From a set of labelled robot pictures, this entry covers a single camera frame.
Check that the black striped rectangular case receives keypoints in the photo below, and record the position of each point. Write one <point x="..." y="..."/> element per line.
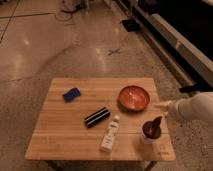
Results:
<point x="96" y="117"/>

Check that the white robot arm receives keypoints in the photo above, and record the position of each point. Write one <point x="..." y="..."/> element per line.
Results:
<point x="197" y="107"/>

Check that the red ceramic bowl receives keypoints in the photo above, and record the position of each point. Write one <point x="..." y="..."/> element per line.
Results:
<point x="134" y="98"/>

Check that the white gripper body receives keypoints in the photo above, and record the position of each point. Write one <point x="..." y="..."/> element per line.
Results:
<point x="164" y="105"/>

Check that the black floor box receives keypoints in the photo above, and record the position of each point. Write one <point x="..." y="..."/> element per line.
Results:
<point x="130" y="25"/>

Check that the blue sponge block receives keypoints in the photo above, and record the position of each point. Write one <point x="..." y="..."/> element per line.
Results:
<point x="71" y="94"/>

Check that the white plastic bottle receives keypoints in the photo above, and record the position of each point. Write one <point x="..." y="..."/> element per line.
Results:
<point x="110" y="134"/>

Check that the white cup with utensil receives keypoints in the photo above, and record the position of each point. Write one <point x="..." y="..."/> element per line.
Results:
<point x="151" y="130"/>

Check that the long white wall shelf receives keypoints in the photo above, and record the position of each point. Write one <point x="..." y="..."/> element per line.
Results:
<point x="200" y="62"/>

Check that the wooden table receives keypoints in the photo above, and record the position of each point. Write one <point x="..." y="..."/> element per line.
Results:
<point x="82" y="119"/>

